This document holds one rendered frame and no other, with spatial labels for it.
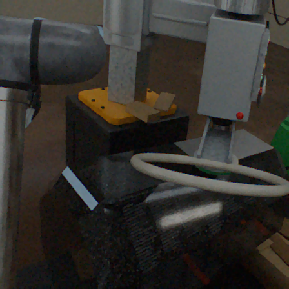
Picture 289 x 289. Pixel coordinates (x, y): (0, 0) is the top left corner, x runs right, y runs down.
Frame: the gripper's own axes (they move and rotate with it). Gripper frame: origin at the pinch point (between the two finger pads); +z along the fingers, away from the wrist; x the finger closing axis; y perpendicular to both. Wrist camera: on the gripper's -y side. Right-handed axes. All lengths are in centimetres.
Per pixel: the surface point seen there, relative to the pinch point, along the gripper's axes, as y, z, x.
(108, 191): -27.1, 20.6, 34.4
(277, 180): 21, -10, 84
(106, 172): -41, 16, 31
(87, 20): -657, -99, -87
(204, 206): -40, 19, 78
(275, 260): -79, 49, 135
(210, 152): -11, -8, 68
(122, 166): -46, 13, 37
